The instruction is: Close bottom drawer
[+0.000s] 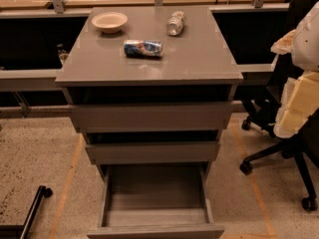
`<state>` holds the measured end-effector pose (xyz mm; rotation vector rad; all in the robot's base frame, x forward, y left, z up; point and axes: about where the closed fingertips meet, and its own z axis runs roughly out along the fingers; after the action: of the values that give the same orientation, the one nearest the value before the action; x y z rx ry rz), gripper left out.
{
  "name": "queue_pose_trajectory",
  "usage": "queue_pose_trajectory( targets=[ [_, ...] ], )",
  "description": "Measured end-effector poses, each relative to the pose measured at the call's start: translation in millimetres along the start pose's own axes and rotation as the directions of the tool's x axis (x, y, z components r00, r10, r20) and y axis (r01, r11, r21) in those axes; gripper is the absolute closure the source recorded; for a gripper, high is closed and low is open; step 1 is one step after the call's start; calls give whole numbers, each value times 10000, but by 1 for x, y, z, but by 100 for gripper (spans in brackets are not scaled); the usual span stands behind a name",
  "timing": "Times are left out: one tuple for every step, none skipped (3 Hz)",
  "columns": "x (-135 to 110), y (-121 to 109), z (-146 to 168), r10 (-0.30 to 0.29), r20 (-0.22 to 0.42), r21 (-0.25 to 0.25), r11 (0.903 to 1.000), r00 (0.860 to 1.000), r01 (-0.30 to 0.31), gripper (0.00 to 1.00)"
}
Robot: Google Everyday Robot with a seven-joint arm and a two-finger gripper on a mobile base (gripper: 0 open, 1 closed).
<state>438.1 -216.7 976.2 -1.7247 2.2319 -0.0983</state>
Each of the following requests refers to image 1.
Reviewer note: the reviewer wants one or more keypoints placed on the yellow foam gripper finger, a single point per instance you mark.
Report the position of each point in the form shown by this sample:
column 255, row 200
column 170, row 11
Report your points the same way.
column 284, row 44

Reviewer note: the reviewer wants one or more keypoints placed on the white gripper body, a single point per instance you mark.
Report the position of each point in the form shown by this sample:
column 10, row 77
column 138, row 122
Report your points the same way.
column 307, row 47

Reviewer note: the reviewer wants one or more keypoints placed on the grey bottom drawer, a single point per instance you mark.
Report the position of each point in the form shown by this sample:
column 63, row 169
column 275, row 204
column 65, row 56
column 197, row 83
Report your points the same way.
column 155, row 201

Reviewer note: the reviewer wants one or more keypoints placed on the grey drawer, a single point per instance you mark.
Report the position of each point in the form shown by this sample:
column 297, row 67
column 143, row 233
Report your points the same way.
column 154, row 152
column 151, row 117
column 155, row 201

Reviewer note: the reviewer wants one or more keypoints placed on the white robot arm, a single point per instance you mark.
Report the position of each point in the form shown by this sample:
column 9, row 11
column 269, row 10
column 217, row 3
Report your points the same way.
column 305, row 47

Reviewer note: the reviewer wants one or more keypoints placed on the grey top drawer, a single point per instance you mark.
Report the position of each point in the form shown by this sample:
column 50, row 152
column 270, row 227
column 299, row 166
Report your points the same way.
column 151, row 117

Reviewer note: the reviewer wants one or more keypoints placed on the grey drawer cabinet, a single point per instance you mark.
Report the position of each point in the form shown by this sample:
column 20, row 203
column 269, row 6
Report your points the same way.
column 142, row 96

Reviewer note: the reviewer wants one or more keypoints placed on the grey middle drawer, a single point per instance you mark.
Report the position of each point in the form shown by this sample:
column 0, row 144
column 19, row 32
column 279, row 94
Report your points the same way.
column 154, row 152

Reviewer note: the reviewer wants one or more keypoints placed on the black office chair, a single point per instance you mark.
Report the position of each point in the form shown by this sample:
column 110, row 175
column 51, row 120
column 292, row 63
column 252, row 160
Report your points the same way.
column 303, row 144

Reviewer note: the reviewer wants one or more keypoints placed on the clear plastic bottle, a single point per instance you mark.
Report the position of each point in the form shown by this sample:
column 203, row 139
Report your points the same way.
column 175, row 23

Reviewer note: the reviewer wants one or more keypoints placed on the blue crushed soda can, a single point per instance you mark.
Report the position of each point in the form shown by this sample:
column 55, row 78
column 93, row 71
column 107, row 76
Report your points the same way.
column 143, row 48

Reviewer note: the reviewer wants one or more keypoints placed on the white paper bowl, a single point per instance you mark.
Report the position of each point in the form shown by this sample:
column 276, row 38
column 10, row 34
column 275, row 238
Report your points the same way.
column 110, row 22

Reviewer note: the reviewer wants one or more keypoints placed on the black wheeled leg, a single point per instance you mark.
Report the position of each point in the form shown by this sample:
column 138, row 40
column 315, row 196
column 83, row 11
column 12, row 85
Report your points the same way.
column 22, row 231

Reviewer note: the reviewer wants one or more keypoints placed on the grey desk frame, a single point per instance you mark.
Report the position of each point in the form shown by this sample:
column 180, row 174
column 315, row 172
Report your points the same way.
column 30, row 77

